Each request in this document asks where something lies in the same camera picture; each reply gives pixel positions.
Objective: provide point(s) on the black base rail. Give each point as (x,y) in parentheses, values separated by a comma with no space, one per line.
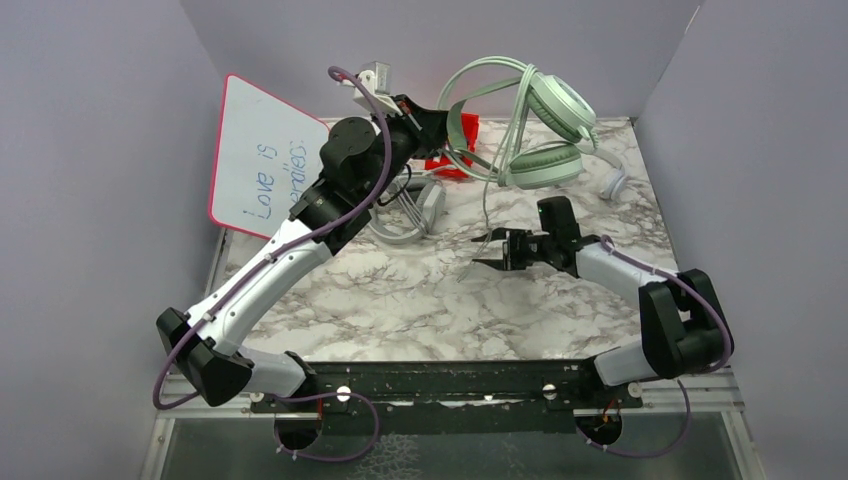
(449,397)

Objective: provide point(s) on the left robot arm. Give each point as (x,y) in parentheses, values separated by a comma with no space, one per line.
(359,158)

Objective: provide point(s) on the pink framed whiteboard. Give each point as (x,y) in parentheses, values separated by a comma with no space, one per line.
(267,154)

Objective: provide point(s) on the grey white gaming headset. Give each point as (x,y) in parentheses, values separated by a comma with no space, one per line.
(421,197)

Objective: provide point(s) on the white headphones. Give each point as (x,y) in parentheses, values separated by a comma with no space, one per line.
(616,178)

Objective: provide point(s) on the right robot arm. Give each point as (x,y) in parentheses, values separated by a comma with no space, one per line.
(683,329)

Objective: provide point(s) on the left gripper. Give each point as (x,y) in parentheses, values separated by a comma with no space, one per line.
(427,127)

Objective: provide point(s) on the green headphones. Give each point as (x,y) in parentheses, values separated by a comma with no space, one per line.
(547,97)

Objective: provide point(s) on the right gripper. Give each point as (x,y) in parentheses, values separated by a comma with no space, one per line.
(511,259)

